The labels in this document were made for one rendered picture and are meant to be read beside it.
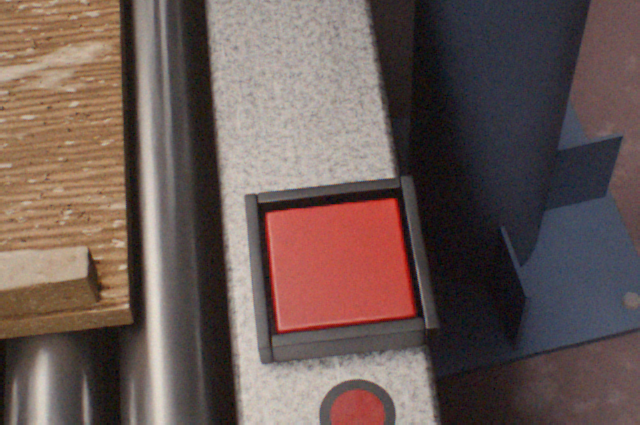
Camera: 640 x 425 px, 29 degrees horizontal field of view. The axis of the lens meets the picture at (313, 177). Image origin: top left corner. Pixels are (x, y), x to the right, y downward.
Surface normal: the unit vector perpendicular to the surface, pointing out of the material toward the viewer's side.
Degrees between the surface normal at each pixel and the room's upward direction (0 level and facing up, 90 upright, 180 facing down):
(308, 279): 0
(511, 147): 90
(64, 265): 5
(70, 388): 32
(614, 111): 0
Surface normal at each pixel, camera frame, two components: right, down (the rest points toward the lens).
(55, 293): 0.19, 0.81
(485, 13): -0.31, 0.81
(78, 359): 0.62, -0.48
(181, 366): 0.34, -0.54
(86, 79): -0.04, -0.54
